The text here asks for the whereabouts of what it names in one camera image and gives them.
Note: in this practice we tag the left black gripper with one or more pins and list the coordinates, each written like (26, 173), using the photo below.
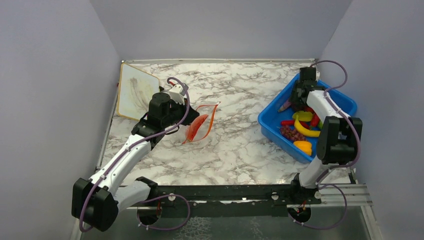
(190, 116)

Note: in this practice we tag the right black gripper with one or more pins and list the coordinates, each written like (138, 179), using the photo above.
(294, 98)

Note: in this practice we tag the clear orange zip bag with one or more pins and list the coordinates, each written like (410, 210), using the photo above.
(207, 107)

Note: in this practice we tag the red watermelon slice toy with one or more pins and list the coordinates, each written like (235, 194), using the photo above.
(194, 127)

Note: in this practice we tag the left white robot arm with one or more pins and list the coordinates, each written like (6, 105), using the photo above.
(97, 201)

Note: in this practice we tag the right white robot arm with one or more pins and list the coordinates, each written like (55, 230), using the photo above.
(338, 141)

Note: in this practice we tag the red toy apple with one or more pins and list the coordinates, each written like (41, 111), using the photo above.
(308, 109)

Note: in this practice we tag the purple toy eggplant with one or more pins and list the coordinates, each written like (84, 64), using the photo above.
(284, 106)

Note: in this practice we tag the yellow toy star fruit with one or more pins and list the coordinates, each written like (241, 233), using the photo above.
(302, 116)

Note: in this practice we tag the white board yellow rim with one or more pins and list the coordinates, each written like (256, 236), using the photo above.
(135, 90)

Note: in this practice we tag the red toy chili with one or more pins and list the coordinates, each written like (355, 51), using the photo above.
(314, 121)

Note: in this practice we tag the green toy lime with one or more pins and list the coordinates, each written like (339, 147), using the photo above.
(320, 125)

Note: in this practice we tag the yellow toy banana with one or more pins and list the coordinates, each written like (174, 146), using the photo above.
(304, 131)

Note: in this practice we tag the purple toy grapes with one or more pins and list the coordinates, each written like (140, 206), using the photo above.
(291, 134)

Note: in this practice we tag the orange toy bell pepper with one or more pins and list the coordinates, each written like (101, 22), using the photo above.
(304, 146)

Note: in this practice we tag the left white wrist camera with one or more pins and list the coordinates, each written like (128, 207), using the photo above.
(177, 93)

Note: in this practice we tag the aluminium frame rail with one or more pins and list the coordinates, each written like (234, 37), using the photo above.
(356, 195)

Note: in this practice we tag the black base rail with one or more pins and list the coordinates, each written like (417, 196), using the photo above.
(214, 201)

